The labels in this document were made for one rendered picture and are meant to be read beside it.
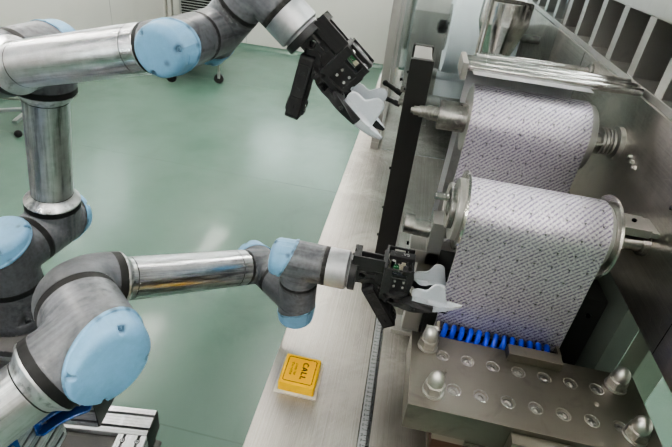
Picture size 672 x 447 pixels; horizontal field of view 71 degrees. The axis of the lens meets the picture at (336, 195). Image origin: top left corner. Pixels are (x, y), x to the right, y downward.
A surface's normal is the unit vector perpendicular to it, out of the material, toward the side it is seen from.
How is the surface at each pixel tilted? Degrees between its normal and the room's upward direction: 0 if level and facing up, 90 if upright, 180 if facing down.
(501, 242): 90
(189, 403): 0
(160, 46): 90
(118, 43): 66
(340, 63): 90
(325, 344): 0
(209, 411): 0
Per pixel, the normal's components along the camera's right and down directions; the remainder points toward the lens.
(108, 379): 0.75, 0.36
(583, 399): 0.11, -0.85
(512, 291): -0.18, 0.49
